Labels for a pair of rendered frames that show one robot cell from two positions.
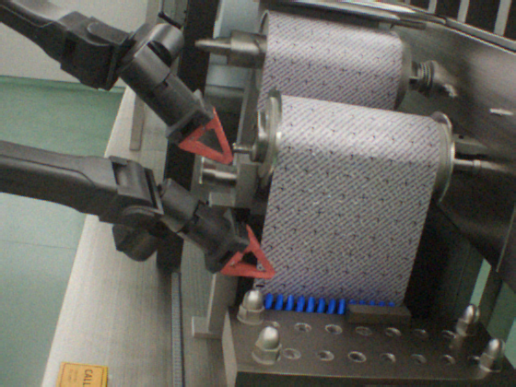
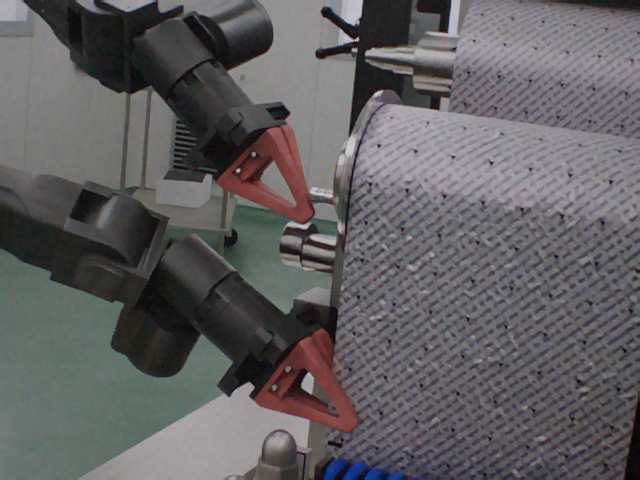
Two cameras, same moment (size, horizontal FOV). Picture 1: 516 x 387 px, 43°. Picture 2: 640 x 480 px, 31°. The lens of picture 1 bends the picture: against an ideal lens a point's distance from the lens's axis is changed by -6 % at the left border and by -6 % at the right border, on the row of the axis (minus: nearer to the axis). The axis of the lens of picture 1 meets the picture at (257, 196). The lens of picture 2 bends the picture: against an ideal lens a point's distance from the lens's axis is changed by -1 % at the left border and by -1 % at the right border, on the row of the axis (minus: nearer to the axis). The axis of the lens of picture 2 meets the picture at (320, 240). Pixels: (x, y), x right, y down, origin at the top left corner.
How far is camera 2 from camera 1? 0.49 m
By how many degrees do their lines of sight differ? 31
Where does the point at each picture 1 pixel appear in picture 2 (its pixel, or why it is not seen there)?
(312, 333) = not seen: outside the picture
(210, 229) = (235, 320)
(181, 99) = (217, 104)
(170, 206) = (174, 274)
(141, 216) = (102, 273)
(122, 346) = not seen: outside the picture
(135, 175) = (116, 213)
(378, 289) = not seen: outside the picture
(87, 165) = (33, 185)
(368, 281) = (536, 466)
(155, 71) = (177, 55)
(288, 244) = (380, 369)
